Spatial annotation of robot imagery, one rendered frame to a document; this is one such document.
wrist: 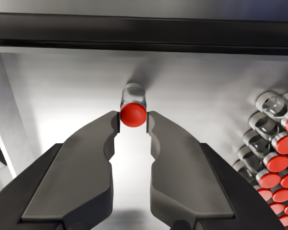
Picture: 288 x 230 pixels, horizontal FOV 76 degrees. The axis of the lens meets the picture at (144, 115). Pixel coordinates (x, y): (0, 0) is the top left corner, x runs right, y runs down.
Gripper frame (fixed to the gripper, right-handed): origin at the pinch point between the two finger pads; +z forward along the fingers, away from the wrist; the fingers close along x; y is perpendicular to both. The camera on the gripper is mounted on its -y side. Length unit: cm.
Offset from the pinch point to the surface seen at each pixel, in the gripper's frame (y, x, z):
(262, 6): -7.0, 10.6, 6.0
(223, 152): 8.2, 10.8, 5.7
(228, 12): -6.5, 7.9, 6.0
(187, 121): 4.0, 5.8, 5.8
